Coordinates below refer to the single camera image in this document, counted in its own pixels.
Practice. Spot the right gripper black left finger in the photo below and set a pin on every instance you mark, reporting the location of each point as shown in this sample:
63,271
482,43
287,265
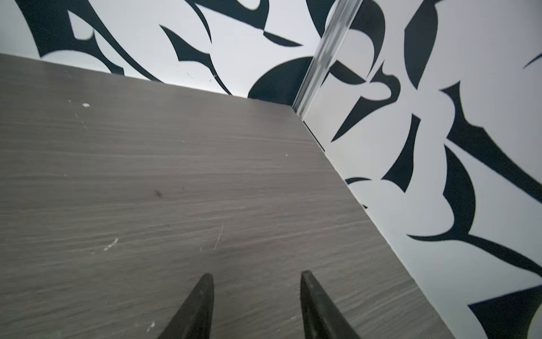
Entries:
194,318

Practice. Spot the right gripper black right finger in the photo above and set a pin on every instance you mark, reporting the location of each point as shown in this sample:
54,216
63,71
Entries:
321,317

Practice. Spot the aluminium frame post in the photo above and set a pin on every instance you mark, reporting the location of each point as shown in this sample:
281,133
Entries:
342,16

